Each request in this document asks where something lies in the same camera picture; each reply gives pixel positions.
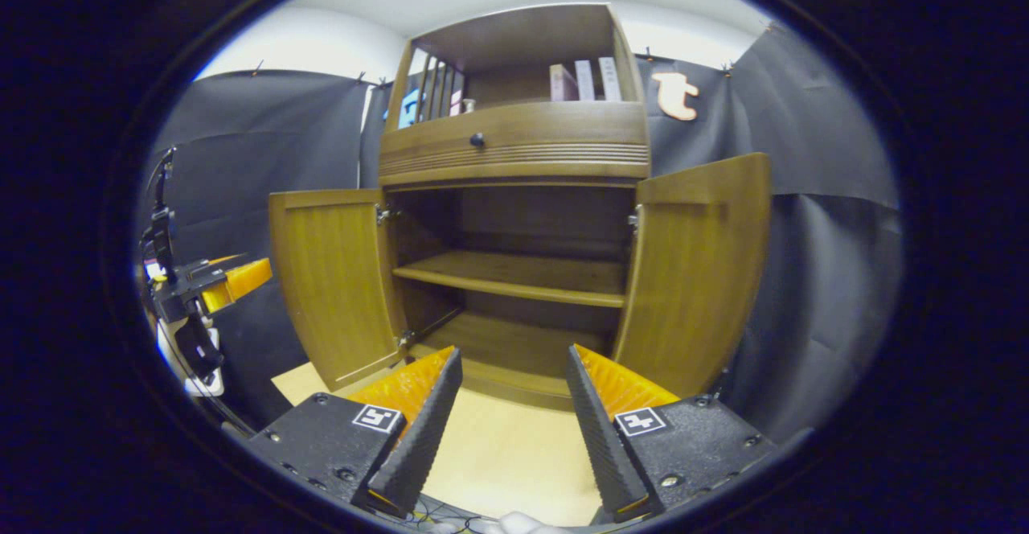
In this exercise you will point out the wooden inner shelf board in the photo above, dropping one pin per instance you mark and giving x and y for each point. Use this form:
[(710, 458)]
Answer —
[(522, 277)]

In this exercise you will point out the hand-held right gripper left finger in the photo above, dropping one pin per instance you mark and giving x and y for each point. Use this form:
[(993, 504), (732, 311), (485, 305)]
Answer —
[(422, 429)]

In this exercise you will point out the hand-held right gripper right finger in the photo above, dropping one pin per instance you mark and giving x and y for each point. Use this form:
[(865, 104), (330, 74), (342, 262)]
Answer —
[(603, 445)]

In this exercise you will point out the wooden cabinet drawer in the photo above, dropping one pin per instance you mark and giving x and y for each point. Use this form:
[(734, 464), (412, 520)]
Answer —
[(547, 136)]

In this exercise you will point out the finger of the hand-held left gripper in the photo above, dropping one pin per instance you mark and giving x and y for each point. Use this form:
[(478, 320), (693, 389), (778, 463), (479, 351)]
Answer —
[(241, 281), (221, 261)]

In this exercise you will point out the wooden double-door shoe cabinet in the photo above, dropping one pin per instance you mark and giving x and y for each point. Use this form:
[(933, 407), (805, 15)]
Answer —
[(522, 140)]

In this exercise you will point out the black backdrop cloth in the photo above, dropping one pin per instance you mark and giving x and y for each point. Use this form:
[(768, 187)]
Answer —
[(265, 140)]

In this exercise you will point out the wooden cabinet door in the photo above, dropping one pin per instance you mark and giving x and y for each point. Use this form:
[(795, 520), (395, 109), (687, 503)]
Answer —
[(695, 277), (334, 285)]

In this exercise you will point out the grey book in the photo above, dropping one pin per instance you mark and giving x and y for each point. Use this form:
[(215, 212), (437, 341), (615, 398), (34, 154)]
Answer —
[(584, 81)]

